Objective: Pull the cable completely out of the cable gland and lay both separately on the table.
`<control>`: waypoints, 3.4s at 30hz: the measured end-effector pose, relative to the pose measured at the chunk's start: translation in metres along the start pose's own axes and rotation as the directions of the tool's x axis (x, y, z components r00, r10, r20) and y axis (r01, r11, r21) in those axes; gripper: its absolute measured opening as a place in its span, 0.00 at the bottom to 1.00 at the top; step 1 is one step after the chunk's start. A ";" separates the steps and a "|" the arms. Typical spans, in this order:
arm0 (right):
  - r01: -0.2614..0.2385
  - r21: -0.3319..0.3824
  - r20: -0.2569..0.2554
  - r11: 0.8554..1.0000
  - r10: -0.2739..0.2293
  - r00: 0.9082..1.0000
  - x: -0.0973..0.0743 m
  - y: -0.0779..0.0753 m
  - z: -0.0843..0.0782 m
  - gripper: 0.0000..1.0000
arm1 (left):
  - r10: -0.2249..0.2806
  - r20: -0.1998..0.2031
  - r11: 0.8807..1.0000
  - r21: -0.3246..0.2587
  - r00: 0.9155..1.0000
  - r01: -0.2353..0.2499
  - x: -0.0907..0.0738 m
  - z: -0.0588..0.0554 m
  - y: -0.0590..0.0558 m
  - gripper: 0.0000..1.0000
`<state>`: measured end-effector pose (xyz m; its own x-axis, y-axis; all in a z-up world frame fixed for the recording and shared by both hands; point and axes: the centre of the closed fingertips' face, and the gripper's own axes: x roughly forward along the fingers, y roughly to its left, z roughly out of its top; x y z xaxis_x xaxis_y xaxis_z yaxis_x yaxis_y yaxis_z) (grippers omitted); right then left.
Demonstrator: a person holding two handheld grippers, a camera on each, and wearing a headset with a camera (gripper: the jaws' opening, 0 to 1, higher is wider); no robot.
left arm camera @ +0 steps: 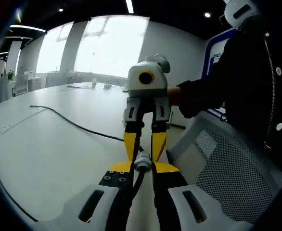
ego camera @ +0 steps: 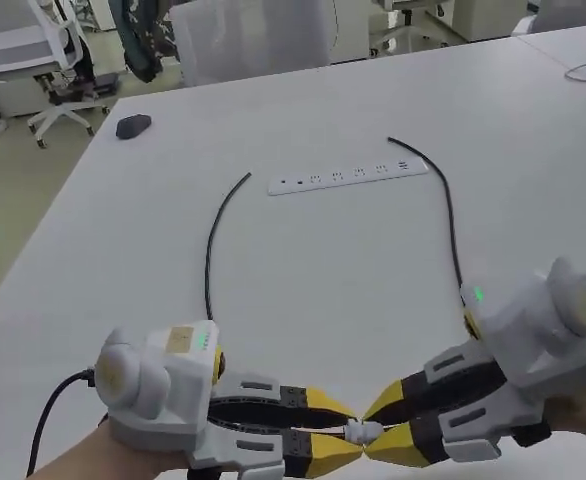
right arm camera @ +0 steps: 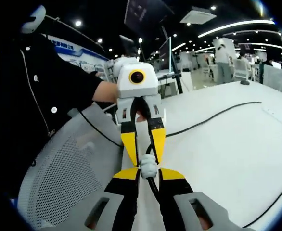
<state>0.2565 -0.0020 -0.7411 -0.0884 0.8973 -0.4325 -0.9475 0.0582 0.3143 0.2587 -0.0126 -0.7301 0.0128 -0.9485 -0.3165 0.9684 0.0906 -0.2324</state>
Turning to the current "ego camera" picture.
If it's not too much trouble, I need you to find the person's left forearm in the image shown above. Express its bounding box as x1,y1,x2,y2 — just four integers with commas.
0,412,119,480

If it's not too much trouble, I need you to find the office chair with star base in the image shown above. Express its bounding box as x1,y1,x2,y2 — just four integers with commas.
367,0,455,57

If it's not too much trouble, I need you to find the white table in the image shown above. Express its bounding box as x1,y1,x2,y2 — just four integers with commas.
0,37,586,480

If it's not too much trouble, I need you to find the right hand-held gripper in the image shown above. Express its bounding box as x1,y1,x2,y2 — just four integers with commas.
361,256,586,470

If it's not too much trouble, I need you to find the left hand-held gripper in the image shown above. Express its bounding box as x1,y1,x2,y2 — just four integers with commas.
94,319,368,480

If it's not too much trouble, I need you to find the black computer mouse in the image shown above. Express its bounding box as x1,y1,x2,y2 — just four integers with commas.
115,113,153,141

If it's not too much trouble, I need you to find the white cable gland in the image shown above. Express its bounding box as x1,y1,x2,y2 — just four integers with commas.
345,419,385,446

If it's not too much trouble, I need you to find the black gripper power cable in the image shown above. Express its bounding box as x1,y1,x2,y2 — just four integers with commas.
25,368,97,477

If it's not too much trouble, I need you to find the white mesh office chair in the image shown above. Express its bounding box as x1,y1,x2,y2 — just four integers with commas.
0,0,110,149

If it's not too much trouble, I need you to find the dark hanging jacket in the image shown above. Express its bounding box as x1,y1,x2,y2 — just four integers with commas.
109,0,180,84

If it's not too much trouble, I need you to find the white chair backrest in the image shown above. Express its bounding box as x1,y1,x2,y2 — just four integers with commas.
170,0,332,87

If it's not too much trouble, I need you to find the person's left hand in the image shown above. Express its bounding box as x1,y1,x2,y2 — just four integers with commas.
100,413,195,476

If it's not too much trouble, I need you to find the white neighbouring desk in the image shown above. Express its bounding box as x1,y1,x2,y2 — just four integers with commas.
515,17,586,84

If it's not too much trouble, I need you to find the person's right hand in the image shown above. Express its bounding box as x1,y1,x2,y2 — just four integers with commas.
512,372,586,449

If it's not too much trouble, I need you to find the white power strip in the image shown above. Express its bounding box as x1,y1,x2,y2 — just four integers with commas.
266,158,430,198

